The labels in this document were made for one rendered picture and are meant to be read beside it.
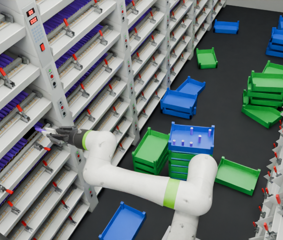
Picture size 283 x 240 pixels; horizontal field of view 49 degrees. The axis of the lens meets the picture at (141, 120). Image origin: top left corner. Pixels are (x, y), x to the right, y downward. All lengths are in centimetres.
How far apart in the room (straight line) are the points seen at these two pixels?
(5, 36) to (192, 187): 93
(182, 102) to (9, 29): 197
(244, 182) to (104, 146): 149
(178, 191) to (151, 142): 134
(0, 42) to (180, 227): 114
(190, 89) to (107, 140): 207
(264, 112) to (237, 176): 80
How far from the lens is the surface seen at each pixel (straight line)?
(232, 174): 259
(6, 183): 160
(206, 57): 375
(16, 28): 139
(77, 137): 141
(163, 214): 236
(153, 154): 246
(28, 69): 149
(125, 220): 236
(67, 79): 171
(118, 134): 244
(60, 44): 161
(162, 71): 301
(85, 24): 175
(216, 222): 236
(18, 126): 152
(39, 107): 158
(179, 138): 225
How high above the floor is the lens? 208
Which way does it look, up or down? 45 degrees down
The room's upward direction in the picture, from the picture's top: 6 degrees counter-clockwise
